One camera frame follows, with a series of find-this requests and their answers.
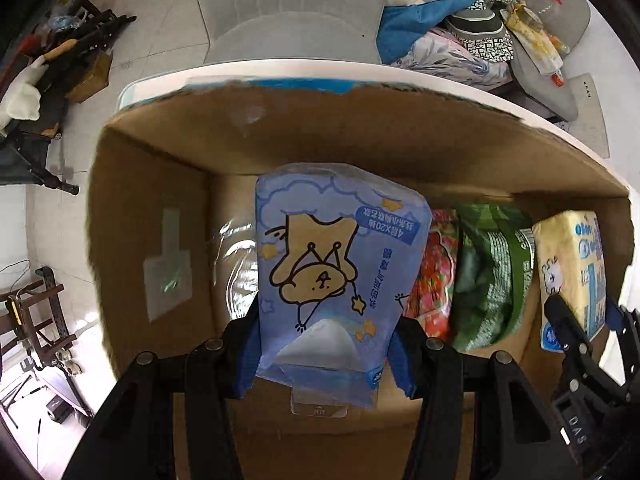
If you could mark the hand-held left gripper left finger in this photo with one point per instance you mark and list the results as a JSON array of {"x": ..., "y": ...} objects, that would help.
[{"x": 247, "y": 360}]

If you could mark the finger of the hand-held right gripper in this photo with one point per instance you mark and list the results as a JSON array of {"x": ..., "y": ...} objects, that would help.
[
  {"x": 625, "y": 330},
  {"x": 567, "y": 325}
]

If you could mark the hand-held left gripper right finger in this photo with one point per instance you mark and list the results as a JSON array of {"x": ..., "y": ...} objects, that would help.
[{"x": 402, "y": 362}]

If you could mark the yellow cartoon tissue pack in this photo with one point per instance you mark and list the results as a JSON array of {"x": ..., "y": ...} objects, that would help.
[{"x": 565, "y": 260}]

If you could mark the blue cartoon tissue pack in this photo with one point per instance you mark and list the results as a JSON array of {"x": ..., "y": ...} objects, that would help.
[{"x": 340, "y": 260}]

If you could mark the large cardboard box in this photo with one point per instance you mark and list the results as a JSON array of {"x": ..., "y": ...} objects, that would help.
[{"x": 350, "y": 125}]

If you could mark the red snack packet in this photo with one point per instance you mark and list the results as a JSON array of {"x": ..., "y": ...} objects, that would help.
[{"x": 435, "y": 280}]

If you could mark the green snack packet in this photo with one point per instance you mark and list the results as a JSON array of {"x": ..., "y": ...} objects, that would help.
[{"x": 490, "y": 280}]

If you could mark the black metal rack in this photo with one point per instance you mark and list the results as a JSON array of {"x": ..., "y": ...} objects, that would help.
[{"x": 45, "y": 330}]

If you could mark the white flat device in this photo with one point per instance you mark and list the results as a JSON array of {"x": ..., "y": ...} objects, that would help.
[{"x": 592, "y": 115}]

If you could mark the yellow plastic packet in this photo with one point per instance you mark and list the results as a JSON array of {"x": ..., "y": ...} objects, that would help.
[{"x": 537, "y": 40}]

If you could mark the floral cloth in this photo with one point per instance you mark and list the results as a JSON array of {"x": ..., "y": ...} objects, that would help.
[{"x": 450, "y": 60}]

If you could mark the black white patterned pillow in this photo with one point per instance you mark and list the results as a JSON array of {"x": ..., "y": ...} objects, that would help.
[{"x": 480, "y": 25}]

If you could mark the grey sofa cushion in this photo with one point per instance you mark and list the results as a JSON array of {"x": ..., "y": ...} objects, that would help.
[{"x": 555, "y": 5}]

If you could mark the small cardboard box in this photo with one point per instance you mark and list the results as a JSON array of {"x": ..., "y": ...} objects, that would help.
[{"x": 92, "y": 77}]

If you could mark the blue cloth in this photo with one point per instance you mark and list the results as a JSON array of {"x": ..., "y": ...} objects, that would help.
[{"x": 405, "y": 25}]

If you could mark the white glove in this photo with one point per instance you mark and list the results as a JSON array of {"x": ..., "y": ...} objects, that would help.
[{"x": 22, "y": 95}]

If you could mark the white chair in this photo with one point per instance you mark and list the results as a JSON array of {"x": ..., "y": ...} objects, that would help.
[{"x": 290, "y": 10}]

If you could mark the pile of black tripods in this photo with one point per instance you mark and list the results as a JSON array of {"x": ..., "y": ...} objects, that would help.
[{"x": 75, "y": 40}]

